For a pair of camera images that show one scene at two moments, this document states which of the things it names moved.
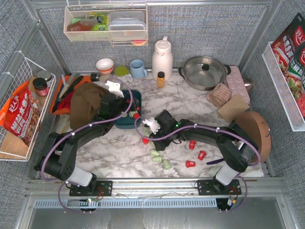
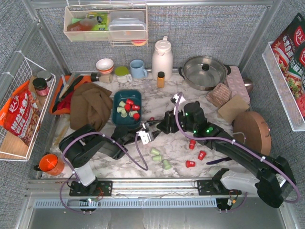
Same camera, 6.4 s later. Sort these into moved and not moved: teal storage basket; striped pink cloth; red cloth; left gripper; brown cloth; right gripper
Moved: left gripper; right gripper
Not moved: red cloth; striped pink cloth; brown cloth; teal storage basket
